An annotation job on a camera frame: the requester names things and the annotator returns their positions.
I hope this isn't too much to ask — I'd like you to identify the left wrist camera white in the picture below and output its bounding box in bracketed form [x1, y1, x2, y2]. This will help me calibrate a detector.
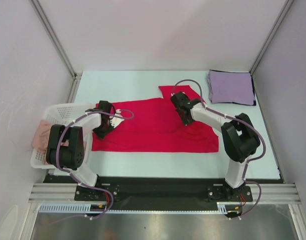
[109, 116, 124, 129]

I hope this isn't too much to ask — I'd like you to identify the left aluminium frame post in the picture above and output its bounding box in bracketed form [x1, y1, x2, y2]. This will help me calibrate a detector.
[29, 0, 76, 79]

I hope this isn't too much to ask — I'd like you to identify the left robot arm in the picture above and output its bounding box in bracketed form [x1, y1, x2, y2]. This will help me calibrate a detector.
[45, 100, 116, 200]

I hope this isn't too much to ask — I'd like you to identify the red t shirt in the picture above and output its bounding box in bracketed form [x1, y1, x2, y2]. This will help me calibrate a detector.
[92, 85, 219, 154]

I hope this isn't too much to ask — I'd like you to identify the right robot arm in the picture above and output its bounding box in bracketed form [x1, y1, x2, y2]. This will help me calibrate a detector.
[170, 92, 264, 201]

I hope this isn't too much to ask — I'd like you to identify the folded purple t shirt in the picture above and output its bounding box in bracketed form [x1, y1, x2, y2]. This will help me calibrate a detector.
[207, 70, 254, 106]

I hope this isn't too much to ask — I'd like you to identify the pink t shirt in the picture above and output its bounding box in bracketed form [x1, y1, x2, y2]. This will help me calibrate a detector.
[30, 118, 88, 153]

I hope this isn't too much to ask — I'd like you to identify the aluminium frame post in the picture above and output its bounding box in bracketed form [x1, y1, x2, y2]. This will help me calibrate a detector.
[29, 0, 76, 79]
[250, 0, 296, 75]

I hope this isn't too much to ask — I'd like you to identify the white slotted cable duct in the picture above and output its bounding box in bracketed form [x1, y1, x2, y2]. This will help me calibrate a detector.
[38, 203, 237, 215]

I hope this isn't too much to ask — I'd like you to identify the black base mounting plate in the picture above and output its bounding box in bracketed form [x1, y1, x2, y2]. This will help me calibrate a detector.
[43, 175, 283, 212]

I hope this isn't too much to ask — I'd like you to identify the white plastic laundry basket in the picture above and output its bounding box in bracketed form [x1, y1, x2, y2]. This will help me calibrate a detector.
[30, 103, 95, 170]

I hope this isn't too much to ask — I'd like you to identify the aluminium rail front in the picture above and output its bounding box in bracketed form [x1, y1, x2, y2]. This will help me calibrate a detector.
[28, 183, 301, 205]

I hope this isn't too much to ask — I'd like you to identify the right aluminium frame post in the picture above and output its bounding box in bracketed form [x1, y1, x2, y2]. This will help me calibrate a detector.
[250, 0, 296, 75]

